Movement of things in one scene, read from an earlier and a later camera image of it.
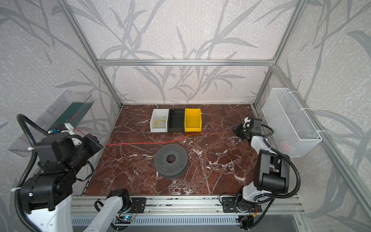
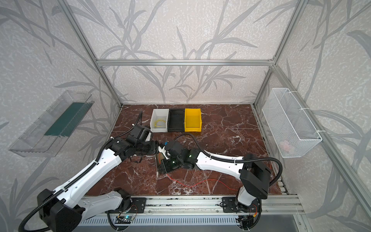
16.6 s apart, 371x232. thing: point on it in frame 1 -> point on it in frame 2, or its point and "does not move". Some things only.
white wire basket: [293, 131] does not move
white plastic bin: [159, 122] does not move
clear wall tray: [70, 108] does not move
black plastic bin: [176, 122] does not move
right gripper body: [240, 131] -> [164, 162]
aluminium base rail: [189, 205] does not move
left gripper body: [94, 144] -> [152, 147]
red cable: [158, 142] -> [201, 182]
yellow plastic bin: [192, 120] does not move
